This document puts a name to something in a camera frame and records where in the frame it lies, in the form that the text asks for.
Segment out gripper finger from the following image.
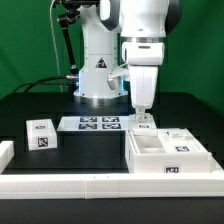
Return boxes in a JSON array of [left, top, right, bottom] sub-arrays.
[[135, 108, 146, 121]]

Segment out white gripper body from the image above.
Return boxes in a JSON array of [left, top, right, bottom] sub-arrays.
[[122, 42, 165, 110]]

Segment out white cabinet door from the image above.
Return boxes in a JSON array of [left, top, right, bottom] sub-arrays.
[[158, 129, 202, 153], [128, 113, 156, 129]]

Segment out white cabinet body box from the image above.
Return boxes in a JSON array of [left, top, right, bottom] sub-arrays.
[[125, 129, 213, 173]]

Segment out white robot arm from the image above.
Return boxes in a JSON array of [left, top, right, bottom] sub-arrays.
[[75, 0, 182, 121]]

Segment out white cabinet top block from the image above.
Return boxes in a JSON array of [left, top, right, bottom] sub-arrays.
[[26, 119, 57, 151]]

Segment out white U-shaped obstacle fence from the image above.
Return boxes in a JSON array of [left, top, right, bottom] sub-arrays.
[[0, 141, 224, 199]]

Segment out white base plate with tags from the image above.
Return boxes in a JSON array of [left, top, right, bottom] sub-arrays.
[[58, 116, 129, 132]]

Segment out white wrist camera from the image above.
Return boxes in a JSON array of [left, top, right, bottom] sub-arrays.
[[107, 63, 130, 90]]

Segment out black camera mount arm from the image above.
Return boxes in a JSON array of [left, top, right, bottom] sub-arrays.
[[56, 0, 100, 93]]

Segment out black cables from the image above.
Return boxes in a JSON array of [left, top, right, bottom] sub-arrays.
[[12, 75, 79, 95]]

